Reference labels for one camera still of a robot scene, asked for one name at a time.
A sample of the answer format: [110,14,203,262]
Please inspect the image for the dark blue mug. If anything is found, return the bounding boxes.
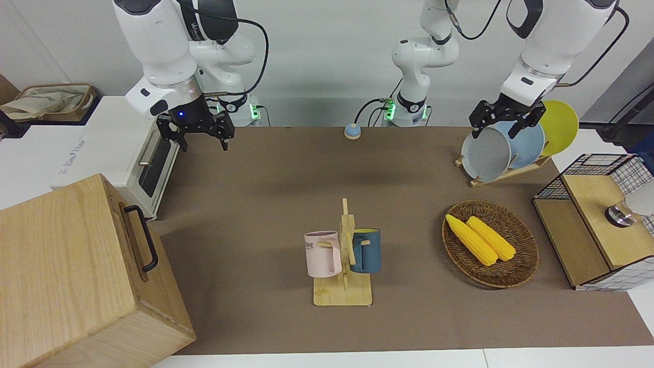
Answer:
[350,228,382,274]

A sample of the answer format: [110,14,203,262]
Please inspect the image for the wooden mug rack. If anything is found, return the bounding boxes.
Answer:
[313,198,373,307]

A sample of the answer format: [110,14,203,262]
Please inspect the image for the wire shelf with wooden boards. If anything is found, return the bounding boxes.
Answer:
[532,153,654,292]

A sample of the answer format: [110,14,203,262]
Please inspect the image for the black object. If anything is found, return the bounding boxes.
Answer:
[0,110,29,140]

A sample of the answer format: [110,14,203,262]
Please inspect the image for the pink mug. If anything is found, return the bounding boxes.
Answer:
[304,231,343,278]

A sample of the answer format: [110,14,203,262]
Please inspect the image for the silver cylindrical object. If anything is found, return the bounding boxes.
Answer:
[605,190,654,227]

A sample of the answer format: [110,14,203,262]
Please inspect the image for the beige cloth bag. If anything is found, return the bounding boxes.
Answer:
[0,87,92,121]

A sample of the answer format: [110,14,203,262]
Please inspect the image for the wooden drawer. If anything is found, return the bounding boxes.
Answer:
[101,174,196,354]

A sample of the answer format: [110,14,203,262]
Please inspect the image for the brown table mat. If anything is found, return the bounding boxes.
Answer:
[148,126,654,356]

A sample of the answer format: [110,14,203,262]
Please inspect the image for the light blue plate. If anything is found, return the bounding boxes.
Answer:
[493,120,546,170]

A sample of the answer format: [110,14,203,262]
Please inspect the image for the black metal drawer handle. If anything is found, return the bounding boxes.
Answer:
[124,204,159,273]

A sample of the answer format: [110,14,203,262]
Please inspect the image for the grey plate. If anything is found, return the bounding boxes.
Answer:
[461,126,512,183]

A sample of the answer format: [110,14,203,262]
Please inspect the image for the black stand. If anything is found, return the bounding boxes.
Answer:
[595,87,654,146]

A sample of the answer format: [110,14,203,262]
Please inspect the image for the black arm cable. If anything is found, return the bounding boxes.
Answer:
[443,0,504,40]
[557,5,630,87]
[176,0,270,98]

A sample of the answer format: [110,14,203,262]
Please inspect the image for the wooden plate rack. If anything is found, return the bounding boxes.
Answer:
[455,153,552,188]

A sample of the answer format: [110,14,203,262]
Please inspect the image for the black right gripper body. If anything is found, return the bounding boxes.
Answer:
[156,96,236,141]

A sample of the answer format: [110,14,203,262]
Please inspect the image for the brown tray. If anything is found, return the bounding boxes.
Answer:
[14,83,99,123]

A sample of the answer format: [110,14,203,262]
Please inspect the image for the white toaster oven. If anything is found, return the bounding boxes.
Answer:
[51,96,180,221]

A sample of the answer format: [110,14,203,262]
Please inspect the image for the light wooden cabinet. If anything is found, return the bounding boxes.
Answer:
[0,173,196,368]

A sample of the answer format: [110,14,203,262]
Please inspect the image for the yellow corn cob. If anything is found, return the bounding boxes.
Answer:
[445,214,499,267]
[466,216,517,262]

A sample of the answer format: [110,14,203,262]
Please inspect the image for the brown wicker basket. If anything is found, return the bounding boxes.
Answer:
[441,200,540,289]

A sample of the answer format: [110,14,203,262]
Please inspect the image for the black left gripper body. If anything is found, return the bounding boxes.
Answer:
[469,97,547,127]

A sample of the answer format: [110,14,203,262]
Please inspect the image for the yellow plate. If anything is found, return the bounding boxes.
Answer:
[539,100,579,157]

